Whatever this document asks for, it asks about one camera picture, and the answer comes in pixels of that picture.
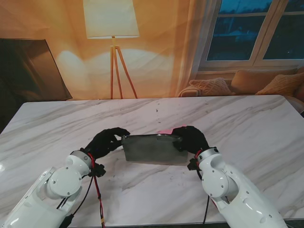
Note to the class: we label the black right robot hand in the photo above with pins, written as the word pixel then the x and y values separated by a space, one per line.
pixel 193 140

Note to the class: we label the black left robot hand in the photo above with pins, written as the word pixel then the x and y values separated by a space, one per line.
pixel 102 145

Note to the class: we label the pink cloth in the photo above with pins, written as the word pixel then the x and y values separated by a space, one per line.
pixel 166 130

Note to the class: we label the grey suede zip pouch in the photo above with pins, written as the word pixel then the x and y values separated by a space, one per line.
pixel 149 149

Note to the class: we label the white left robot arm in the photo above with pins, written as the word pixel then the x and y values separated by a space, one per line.
pixel 52 192

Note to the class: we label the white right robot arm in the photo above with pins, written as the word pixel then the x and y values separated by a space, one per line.
pixel 232 190

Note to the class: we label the beige sofa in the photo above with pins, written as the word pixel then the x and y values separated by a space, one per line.
pixel 186 91

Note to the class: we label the cream knitted cushion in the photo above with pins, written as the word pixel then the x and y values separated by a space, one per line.
pixel 209 86

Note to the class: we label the plain tan cushion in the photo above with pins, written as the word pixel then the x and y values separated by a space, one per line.
pixel 251 82

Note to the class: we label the beige curtain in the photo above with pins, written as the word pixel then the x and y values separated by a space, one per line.
pixel 197 47

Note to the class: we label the dark flat television screen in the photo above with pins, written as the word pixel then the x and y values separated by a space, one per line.
pixel 28 71

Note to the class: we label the orange knitted cushion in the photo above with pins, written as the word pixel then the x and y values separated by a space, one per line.
pixel 282 84

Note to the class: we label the white framed window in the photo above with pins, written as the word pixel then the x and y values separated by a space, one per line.
pixel 232 35

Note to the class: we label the floor lamp with wooden legs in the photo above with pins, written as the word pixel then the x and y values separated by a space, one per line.
pixel 111 19

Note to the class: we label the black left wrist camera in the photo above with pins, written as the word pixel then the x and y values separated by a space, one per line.
pixel 98 170

